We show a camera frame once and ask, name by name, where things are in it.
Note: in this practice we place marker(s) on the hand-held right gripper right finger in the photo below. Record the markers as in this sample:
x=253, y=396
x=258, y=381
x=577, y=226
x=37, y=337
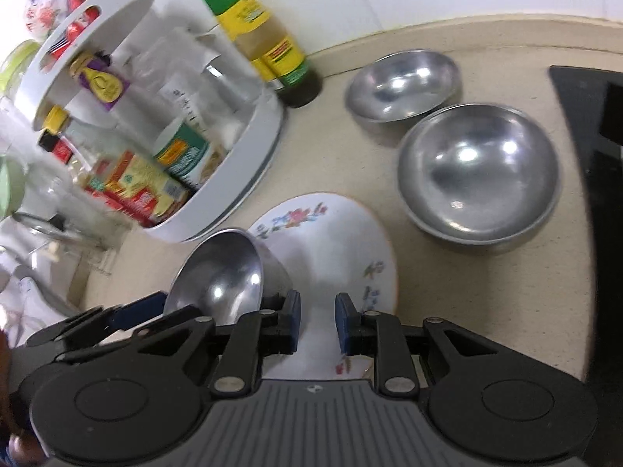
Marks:
x=343, y=323

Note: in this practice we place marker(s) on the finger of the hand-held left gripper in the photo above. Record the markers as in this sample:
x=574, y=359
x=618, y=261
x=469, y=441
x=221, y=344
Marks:
x=73, y=340
x=141, y=307

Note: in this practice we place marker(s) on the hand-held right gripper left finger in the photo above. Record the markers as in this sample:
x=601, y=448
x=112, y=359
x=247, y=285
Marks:
x=292, y=323

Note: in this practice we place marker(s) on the large floral white plate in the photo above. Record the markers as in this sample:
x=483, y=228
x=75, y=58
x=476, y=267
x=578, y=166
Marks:
x=326, y=258

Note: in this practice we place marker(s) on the small steel bowl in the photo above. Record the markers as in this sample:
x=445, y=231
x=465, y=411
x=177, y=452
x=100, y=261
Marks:
x=224, y=277
x=404, y=85

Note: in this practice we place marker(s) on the large steel bowl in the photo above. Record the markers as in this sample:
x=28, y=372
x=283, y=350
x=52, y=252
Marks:
x=479, y=177

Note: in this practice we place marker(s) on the glass lid with cream knob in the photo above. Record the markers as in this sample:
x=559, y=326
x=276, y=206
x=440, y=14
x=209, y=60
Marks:
x=48, y=226

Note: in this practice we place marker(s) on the yellow-cap bottle with yellow-red label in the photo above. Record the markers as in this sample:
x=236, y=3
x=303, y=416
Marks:
x=141, y=189

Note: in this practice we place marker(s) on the purple-neck bottle with green label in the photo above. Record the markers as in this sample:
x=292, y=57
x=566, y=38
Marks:
x=185, y=155

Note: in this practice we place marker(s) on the white rotating condiment rack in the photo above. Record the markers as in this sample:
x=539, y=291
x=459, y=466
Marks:
x=243, y=155

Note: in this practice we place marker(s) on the green plastic bowl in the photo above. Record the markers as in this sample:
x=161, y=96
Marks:
x=14, y=75

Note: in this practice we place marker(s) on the black induction cooktop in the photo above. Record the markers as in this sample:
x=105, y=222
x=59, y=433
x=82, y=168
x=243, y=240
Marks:
x=603, y=180

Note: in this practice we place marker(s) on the yellow-green label sauce bottle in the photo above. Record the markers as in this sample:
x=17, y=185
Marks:
x=253, y=29

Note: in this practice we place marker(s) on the red white seasoning packet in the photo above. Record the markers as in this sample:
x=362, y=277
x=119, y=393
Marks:
x=41, y=7

